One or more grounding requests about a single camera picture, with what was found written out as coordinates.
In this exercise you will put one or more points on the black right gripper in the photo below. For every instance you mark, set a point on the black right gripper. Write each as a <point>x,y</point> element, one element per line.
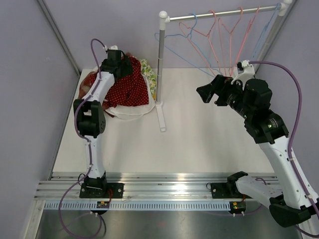
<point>223,85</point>

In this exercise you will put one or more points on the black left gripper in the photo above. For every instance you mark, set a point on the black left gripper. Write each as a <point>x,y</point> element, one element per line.
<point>126,69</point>

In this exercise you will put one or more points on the lemon print skirt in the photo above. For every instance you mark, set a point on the lemon print skirt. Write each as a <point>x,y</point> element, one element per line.
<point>149,73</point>

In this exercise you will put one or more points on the red polka dot skirt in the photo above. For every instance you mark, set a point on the red polka dot skirt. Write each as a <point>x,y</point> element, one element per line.
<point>130,91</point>

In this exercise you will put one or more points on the beige red plaid skirt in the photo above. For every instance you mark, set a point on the beige red plaid skirt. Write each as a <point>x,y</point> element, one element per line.
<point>87,84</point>

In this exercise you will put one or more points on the white pleated skirt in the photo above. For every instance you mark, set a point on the white pleated skirt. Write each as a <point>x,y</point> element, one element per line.
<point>132,113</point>

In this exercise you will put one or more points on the dark red plaid skirt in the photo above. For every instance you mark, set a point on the dark red plaid skirt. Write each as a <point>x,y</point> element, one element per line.
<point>112,116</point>

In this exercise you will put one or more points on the blue hanger with plaid skirt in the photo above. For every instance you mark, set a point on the blue hanger with plaid skirt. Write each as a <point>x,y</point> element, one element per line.
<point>182,44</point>

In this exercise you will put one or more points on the blue wire hanger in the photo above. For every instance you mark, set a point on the blue wire hanger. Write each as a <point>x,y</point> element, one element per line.
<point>262,36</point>

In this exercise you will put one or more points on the pink wire hanger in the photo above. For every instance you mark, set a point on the pink wire hanger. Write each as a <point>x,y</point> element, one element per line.
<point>249,26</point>

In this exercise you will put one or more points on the pink hanger with plaid skirt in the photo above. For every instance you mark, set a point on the pink hanger with plaid skirt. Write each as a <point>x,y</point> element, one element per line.
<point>201,42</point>

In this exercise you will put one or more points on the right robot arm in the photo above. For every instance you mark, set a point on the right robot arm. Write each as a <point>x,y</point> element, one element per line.
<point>296,202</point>

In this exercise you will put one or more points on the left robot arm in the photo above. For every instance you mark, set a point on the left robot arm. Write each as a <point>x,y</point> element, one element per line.
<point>90,123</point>

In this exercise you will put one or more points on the white clothes rack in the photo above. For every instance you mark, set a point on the white clothes rack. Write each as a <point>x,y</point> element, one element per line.
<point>211,35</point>

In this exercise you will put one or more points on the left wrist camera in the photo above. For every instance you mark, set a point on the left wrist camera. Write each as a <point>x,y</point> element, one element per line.
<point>114,47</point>

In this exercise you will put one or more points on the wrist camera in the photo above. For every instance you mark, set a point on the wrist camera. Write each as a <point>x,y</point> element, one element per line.
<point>245,71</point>
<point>114,47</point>

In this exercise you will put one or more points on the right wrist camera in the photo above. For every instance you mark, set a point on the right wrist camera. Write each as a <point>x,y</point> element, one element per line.
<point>245,71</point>

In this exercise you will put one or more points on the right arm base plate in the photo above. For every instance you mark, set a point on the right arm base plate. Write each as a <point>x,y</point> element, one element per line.
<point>225,191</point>

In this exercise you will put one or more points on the white slotted cable duct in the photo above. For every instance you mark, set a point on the white slotted cable duct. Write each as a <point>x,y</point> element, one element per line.
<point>140,205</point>

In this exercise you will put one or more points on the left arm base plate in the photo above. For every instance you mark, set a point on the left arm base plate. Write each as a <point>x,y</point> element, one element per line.
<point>111,190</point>

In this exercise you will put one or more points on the aluminium mounting rail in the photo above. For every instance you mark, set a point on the aluminium mounting rail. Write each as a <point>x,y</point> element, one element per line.
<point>137,186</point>

